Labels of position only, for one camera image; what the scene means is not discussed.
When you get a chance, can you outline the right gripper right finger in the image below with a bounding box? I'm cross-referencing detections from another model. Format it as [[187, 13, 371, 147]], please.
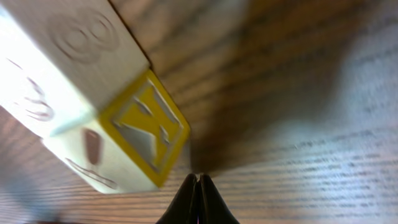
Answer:
[[198, 174, 239, 224]]

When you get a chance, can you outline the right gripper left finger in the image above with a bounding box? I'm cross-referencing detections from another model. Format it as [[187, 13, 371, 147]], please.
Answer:
[[156, 174, 198, 224]]

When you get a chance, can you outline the white block red mark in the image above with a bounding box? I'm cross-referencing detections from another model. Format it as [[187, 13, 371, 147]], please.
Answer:
[[42, 68, 192, 195]]

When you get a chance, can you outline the white block red M side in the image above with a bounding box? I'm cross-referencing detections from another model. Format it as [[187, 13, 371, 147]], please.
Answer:
[[0, 0, 152, 139]]

